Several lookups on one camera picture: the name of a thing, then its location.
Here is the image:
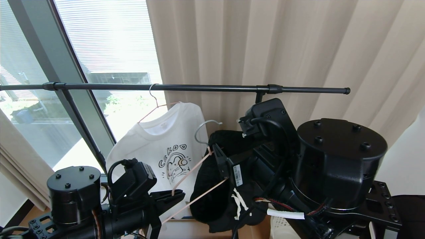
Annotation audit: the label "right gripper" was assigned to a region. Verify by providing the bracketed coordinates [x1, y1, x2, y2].
[229, 143, 296, 199]

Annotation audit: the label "white laundry basket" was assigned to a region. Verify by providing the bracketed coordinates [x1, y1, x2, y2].
[270, 214, 299, 239]

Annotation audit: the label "beige curtain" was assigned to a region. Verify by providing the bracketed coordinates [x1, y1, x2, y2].
[0, 110, 55, 211]
[146, 0, 425, 150]

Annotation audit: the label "black shorts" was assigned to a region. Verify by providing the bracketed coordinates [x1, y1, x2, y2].
[189, 129, 269, 233]

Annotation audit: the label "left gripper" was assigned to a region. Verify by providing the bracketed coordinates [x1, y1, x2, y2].
[103, 202, 162, 239]

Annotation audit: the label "white printed t-shirt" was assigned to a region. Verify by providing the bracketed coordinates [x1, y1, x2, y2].
[106, 102, 209, 221]

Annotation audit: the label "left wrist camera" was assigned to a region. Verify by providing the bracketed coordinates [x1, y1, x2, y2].
[108, 159, 157, 204]

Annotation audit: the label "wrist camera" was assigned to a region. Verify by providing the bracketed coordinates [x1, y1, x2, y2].
[108, 159, 157, 204]
[237, 98, 298, 146]

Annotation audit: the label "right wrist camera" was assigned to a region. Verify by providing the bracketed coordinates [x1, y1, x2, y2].
[237, 98, 298, 146]

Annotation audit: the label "black clothes rack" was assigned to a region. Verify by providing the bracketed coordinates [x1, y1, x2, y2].
[0, 83, 351, 173]

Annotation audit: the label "pink clothes hanger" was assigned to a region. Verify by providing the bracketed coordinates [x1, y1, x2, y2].
[160, 119, 229, 225]
[138, 84, 181, 123]

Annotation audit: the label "window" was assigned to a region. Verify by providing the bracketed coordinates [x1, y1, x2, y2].
[0, 0, 166, 173]

